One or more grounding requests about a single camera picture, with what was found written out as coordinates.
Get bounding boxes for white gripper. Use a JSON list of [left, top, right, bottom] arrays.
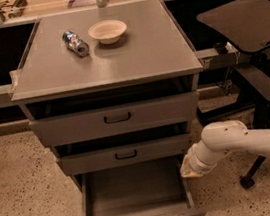
[[180, 144, 217, 178]]

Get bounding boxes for grey bottom drawer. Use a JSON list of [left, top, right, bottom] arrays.
[[81, 157, 205, 216]]

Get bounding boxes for grey drawer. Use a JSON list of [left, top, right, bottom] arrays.
[[29, 91, 199, 147], [56, 123, 190, 176], [81, 157, 205, 216]]

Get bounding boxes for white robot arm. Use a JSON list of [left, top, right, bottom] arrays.
[[180, 120, 270, 178]]

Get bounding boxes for grey middle drawer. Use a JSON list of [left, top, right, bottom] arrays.
[[56, 123, 190, 176]]

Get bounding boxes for grey top drawer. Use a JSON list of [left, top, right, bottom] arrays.
[[29, 91, 199, 147]]

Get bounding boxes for grey drawer cabinet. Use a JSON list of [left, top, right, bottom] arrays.
[[0, 0, 219, 198]]

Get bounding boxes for black office chair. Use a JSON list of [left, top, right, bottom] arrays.
[[179, 0, 270, 196]]

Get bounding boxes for white paper bowl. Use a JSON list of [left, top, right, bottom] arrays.
[[88, 19, 127, 45]]

